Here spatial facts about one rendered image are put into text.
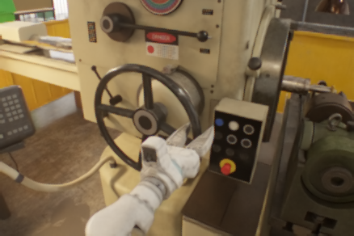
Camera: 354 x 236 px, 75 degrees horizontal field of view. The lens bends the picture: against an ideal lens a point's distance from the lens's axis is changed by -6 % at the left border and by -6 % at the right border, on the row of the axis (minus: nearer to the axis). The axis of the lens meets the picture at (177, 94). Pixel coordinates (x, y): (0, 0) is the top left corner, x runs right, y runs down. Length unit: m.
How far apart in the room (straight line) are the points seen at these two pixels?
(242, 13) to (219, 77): 0.22
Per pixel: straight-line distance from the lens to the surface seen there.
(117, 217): 0.41
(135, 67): 0.66
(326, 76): 3.32
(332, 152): 0.78
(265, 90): 0.91
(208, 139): 0.60
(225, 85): 0.83
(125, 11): 0.92
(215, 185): 1.52
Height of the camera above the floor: 1.68
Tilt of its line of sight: 25 degrees down
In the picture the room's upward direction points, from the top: 1 degrees clockwise
